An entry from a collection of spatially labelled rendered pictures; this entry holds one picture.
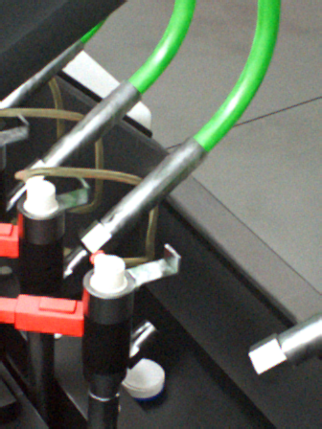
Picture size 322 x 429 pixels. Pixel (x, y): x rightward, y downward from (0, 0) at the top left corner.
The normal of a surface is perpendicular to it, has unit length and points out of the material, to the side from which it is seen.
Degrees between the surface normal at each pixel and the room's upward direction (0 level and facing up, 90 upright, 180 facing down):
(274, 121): 0
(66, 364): 0
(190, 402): 0
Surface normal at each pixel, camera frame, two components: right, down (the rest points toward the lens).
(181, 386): 0.06, -0.81
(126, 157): 0.53, 0.53
